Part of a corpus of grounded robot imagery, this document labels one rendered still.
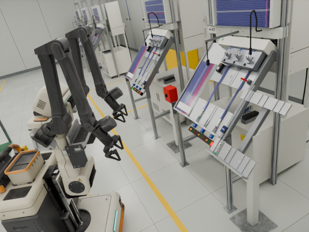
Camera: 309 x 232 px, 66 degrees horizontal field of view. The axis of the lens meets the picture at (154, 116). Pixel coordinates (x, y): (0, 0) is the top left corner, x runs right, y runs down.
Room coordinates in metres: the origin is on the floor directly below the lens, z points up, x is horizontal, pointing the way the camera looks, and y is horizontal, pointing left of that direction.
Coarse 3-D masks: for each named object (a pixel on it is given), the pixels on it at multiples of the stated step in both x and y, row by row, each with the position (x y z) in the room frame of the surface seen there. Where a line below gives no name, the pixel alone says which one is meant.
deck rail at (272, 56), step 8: (272, 56) 1.58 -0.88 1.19; (264, 64) 1.57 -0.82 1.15; (272, 64) 1.58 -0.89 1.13; (264, 72) 1.56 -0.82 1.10; (256, 80) 1.53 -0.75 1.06; (256, 88) 1.53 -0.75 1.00; (240, 104) 1.49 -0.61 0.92; (240, 112) 1.48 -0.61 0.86; (232, 120) 1.45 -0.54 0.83; (232, 128) 1.45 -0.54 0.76
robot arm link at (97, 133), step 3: (99, 126) 1.07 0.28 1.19; (96, 129) 1.06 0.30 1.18; (99, 129) 1.06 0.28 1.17; (102, 129) 1.07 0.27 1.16; (93, 132) 1.06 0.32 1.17; (96, 132) 1.06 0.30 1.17; (99, 132) 1.06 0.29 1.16; (102, 132) 1.06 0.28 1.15; (105, 132) 1.08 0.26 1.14; (96, 135) 1.06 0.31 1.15; (99, 135) 1.05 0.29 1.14; (102, 135) 1.06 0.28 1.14; (99, 138) 1.06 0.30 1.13
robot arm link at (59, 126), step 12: (36, 48) 1.05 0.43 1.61; (48, 48) 1.05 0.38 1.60; (48, 60) 1.06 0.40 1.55; (48, 72) 1.07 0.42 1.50; (48, 84) 1.07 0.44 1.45; (48, 96) 1.07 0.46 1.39; (60, 96) 1.08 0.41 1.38; (60, 108) 1.07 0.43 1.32; (60, 120) 1.04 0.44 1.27; (60, 132) 1.04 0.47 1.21
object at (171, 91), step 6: (168, 90) 2.41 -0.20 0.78; (174, 90) 2.42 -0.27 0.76; (168, 96) 2.43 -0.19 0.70; (174, 96) 2.42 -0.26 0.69; (174, 120) 2.45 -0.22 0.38; (174, 126) 2.45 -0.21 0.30; (174, 132) 2.47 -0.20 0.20; (168, 144) 2.53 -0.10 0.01; (174, 144) 2.50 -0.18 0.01; (186, 144) 2.45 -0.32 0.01; (174, 150) 2.38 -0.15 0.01
